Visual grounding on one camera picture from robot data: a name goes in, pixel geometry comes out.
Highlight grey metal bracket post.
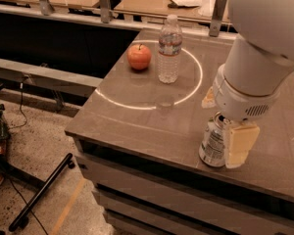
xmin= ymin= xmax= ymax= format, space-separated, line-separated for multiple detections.
xmin=99 ymin=0 xmax=112 ymax=24
xmin=39 ymin=0 xmax=54 ymax=16
xmin=209 ymin=0 xmax=227 ymax=37

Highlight green and white 7up can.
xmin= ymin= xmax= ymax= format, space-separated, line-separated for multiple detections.
xmin=199 ymin=112 xmax=225 ymax=167

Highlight black metal floor bar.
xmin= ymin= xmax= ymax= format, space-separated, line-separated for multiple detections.
xmin=9 ymin=153 xmax=74 ymax=232

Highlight grey drawer cabinet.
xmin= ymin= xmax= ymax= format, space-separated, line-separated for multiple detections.
xmin=73 ymin=137 xmax=294 ymax=235

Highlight white paper sheets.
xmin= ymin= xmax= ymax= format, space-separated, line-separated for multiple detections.
xmin=168 ymin=0 xmax=216 ymax=17

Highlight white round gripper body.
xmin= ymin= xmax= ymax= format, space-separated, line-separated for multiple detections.
xmin=213 ymin=65 xmax=280 ymax=121

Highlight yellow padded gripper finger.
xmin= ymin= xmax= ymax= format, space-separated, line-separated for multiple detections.
xmin=222 ymin=120 xmax=260 ymax=168
xmin=202 ymin=87 xmax=216 ymax=109

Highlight black cable on floor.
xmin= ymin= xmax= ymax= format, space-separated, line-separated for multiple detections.
xmin=8 ymin=78 xmax=30 ymax=130

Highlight red apple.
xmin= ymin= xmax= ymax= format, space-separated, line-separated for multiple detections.
xmin=127 ymin=44 xmax=152 ymax=71

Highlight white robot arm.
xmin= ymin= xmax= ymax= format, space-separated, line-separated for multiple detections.
xmin=199 ymin=0 xmax=294 ymax=168

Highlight clear plastic water bottle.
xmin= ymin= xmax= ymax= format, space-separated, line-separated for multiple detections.
xmin=157 ymin=15 xmax=182 ymax=84

